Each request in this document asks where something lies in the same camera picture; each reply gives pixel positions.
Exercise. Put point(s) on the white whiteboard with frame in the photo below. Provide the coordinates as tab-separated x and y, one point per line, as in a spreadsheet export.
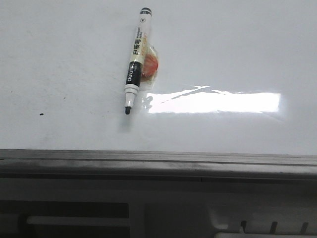
235	94

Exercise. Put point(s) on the grey metal stand frame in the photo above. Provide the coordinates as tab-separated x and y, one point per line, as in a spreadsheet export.
77	208

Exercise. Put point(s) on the white black whiteboard marker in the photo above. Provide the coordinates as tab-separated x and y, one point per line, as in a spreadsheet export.
137	58

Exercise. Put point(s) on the orange taped tag on marker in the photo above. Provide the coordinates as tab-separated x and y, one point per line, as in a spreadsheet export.
150	65

